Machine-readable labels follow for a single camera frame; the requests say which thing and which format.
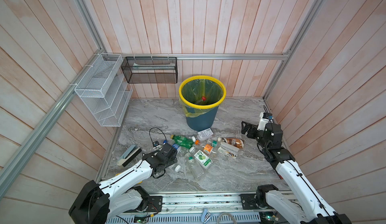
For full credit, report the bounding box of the white label bottle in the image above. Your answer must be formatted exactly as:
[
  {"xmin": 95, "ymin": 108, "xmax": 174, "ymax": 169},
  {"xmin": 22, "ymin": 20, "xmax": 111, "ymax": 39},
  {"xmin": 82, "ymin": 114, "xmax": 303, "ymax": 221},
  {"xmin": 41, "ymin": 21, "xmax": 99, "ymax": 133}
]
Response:
[{"xmin": 218, "ymin": 142, "xmax": 239, "ymax": 158}]

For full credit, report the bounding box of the green plastic bottle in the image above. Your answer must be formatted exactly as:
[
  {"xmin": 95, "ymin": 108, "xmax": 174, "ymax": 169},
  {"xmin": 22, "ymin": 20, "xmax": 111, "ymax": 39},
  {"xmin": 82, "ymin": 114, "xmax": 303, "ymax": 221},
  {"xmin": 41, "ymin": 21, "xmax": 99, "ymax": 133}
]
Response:
[{"xmin": 170, "ymin": 135, "xmax": 200, "ymax": 149}]

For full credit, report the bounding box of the clear bottle white cap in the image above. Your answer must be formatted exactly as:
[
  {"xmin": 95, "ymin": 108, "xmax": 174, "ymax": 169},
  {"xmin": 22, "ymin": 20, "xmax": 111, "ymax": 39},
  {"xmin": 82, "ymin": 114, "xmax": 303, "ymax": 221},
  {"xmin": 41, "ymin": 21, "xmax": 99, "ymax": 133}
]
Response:
[{"xmin": 187, "ymin": 156, "xmax": 204, "ymax": 178}]

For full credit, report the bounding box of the blue label water bottle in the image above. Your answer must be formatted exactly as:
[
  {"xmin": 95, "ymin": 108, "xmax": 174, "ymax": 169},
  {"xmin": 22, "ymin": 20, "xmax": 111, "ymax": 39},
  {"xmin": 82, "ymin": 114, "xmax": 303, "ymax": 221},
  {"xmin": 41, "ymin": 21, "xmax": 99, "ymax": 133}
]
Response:
[{"xmin": 172, "ymin": 144, "xmax": 189, "ymax": 158}]

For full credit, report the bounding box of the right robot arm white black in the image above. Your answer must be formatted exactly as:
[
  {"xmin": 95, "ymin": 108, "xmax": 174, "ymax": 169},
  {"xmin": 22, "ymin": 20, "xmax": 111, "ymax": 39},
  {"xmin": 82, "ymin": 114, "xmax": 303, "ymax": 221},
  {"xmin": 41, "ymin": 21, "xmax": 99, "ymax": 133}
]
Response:
[{"xmin": 240, "ymin": 121, "xmax": 351, "ymax": 224}]

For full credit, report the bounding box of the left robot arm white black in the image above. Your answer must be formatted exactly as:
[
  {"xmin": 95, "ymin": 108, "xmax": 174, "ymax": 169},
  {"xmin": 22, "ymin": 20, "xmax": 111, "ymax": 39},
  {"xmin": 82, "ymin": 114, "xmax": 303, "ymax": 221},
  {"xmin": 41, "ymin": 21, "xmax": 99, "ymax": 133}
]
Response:
[{"xmin": 68, "ymin": 144, "xmax": 178, "ymax": 224}]

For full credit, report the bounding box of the teal bin with yellow rim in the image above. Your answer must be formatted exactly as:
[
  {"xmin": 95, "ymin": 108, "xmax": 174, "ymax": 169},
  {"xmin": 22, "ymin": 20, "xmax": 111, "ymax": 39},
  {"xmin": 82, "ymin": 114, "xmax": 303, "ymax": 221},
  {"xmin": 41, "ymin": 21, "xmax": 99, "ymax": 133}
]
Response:
[{"xmin": 179, "ymin": 75, "xmax": 227, "ymax": 132}]

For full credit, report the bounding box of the yellow bin liner bag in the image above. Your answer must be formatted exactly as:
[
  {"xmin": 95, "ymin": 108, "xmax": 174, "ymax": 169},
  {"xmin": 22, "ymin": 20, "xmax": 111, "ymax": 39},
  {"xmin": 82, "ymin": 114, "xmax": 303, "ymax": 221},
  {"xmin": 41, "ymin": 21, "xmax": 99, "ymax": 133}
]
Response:
[{"xmin": 179, "ymin": 75, "xmax": 226, "ymax": 117}]

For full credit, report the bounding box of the orange label small bottle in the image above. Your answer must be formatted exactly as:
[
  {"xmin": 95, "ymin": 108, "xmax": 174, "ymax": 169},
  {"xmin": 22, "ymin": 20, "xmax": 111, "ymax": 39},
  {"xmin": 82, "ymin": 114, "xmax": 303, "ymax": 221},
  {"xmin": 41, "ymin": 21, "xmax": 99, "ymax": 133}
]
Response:
[{"xmin": 204, "ymin": 140, "xmax": 218, "ymax": 155}]

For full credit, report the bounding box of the lime label juice bottle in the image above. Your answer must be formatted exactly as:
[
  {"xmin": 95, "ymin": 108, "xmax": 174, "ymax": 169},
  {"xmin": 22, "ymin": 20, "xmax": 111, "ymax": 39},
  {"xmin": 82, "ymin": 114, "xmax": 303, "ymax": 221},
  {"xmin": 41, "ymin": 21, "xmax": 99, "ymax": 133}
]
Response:
[{"xmin": 189, "ymin": 147, "xmax": 213, "ymax": 169}]

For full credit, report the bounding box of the blue metal clip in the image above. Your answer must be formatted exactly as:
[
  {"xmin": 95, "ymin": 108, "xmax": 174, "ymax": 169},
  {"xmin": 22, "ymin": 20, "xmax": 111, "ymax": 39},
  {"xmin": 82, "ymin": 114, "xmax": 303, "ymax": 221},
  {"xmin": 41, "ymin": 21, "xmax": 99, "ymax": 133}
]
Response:
[{"xmin": 201, "ymin": 208, "xmax": 213, "ymax": 224}]

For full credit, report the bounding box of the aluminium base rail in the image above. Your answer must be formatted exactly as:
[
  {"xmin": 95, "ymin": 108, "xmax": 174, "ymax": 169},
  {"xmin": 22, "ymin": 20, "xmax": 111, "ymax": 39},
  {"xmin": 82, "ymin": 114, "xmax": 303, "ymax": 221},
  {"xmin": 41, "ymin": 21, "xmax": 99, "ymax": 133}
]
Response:
[{"xmin": 93, "ymin": 190, "xmax": 305, "ymax": 224}]

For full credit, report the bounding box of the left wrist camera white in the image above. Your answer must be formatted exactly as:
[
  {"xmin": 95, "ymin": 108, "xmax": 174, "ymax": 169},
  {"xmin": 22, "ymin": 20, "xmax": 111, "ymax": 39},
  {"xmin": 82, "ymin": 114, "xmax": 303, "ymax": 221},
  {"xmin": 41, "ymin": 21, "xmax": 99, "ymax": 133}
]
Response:
[{"xmin": 152, "ymin": 141, "xmax": 164, "ymax": 151}]

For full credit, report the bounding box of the black mesh wall basket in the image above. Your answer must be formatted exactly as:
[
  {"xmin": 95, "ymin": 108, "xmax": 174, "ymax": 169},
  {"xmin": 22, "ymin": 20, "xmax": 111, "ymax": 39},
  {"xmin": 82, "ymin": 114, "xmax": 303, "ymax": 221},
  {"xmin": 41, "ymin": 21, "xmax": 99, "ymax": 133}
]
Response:
[{"xmin": 121, "ymin": 56, "xmax": 178, "ymax": 84}]

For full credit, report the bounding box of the white wire mesh shelf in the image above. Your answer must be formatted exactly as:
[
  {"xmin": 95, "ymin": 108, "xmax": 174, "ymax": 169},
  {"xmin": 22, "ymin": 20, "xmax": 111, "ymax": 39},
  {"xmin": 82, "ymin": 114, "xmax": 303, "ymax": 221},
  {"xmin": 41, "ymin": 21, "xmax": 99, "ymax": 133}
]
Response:
[{"xmin": 75, "ymin": 54, "xmax": 133, "ymax": 127}]

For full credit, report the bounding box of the aluminium frame rail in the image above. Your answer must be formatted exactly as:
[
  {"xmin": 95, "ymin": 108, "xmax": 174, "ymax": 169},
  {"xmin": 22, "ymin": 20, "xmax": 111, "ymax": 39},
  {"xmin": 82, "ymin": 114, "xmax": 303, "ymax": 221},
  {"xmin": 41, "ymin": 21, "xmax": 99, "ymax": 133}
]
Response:
[{"xmin": 1, "ymin": 0, "xmax": 325, "ymax": 198}]

